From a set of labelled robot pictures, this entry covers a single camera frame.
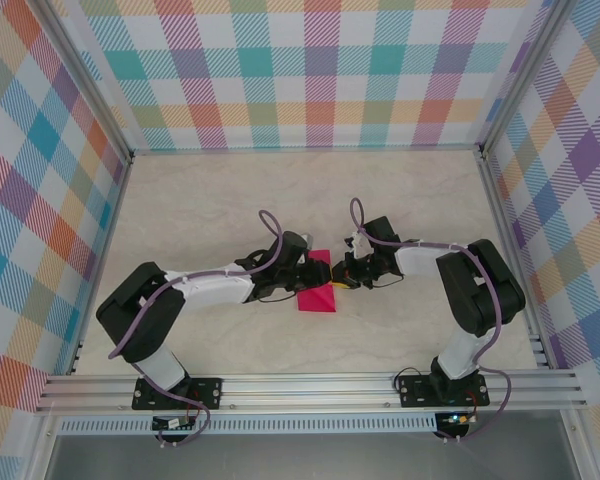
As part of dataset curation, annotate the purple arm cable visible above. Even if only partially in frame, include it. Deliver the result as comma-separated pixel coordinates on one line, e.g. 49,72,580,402
107,208,301,448
348,197,512,445

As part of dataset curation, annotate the grey metal panel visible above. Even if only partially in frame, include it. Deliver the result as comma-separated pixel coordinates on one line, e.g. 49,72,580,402
44,434,581,480

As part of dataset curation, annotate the small left circuit board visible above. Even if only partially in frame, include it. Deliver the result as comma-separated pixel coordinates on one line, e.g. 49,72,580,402
152,417,196,432

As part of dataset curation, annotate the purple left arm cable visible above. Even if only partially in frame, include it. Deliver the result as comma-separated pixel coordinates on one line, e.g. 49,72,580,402
107,208,301,448

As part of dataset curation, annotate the slotted grey cable duct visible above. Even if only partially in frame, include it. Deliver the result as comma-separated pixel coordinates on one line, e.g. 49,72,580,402
57,417,439,435

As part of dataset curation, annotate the aluminium frame post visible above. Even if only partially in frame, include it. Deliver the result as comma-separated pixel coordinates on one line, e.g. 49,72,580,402
479,0,571,154
39,0,134,164

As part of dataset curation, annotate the pink square paper sheet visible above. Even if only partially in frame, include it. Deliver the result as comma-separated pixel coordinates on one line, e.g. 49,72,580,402
295,248,339,314

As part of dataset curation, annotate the aluminium mounting rail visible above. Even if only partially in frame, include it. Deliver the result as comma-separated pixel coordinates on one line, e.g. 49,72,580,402
34,369,589,414

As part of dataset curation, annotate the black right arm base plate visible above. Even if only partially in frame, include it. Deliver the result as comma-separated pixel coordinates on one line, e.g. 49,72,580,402
397,374,491,409

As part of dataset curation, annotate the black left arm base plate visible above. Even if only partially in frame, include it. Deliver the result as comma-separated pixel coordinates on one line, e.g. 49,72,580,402
132,377,224,412

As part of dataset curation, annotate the aluminium frame side bar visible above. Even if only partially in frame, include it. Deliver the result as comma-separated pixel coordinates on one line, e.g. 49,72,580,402
69,159,134,374
479,154,551,370

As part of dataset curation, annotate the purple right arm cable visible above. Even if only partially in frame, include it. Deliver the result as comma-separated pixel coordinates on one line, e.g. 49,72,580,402
348,197,512,445

